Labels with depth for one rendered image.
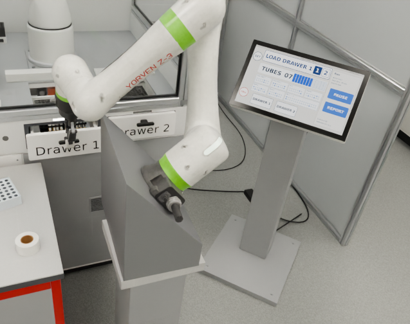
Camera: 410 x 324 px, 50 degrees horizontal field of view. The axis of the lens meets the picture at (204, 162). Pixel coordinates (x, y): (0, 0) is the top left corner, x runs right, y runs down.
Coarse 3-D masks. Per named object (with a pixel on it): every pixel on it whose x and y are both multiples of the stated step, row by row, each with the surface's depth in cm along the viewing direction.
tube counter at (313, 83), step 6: (288, 72) 188; (288, 78) 187; (294, 78) 187; (300, 78) 186; (306, 78) 185; (312, 78) 185; (300, 84) 186; (306, 84) 185; (312, 84) 184; (318, 84) 184; (324, 84) 183; (324, 90) 183
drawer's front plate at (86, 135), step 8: (88, 128) 168; (96, 128) 169; (32, 136) 159; (40, 136) 160; (48, 136) 162; (56, 136) 163; (64, 136) 164; (80, 136) 167; (88, 136) 168; (96, 136) 170; (32, 144) 161; (40, 144) 162; (48, 144) 164; (56, 144) 165; (80, 144) 169; (88, 144) 170; (32, 152) 163; (40, 152) 164; (64, 152) 169; (72, 152) 170; (80, 152) 171; (88, 152) 173; (32, 160) 165
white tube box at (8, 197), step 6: (0, 180) 157; (6, 180) 158; (0, 186) 155; (6, 186) 155; (12, 186) 155; (0, 192) 153; (6, 192) 153; (12, 192) 154; (18, 192) 153; (0, 198) 150; (6, 198) 150; (12, 198) 150; (18, 198) 152; (0, 204) 148; (6, 204) 150; (12, 204) 151; (18, 204) 153; (0, 210) 150
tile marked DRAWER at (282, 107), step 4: (276, 104) 187; (280, 104) 186; (284, 104) 186; (288, 104) 186; (276, 108) 187; (280, 108) 186; (284, 108) 186; (288, 108) 185; (292, 108) 185; (296, 108) 184; (280, 112) 186; (284, 112) 185; (288, 112) 185; (292, 112) 185; (292, 116) 184
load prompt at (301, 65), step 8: (264, 56) 191; (272, 56) 190; (280, 56) 189; (288, 56) 189; (280, 64) 189; (288, 64) 188; (296, 64) 187; (304, 64) 186; (312, 64) 186; (304, 72) 186; (312, 72) 185; (320, 72) 184; (328, 72) 183
